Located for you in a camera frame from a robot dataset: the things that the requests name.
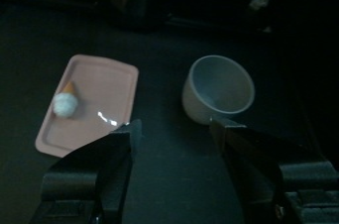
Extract grey cup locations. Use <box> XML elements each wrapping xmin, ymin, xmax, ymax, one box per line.
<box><xmin>181</xmin><ymin>55</ymin><xmax>256</xmax><ymax>126</ymax></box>

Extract pink rectangular plate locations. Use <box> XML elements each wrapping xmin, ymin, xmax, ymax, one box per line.
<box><xmin>35</xmin><ymin>54</ymin><xmax>140</xmax><ymax>159</ymax></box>

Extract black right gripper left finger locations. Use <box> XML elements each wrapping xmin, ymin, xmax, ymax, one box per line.
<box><xmin>28</xmin><ymin>118</ymin><xmax>143</xmax><ymax>224</ymax></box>

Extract toy ice cream cone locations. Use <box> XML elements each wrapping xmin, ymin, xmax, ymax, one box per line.
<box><xmin>52</xmin><ymin>81</ymin><xmax>81</xmax><ymax>119</ymax></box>

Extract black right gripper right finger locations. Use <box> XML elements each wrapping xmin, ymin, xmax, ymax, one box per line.
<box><xmin>208</xmin><ymin>115</ymin><xmax>339</xmax><ymax>224</ymax></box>

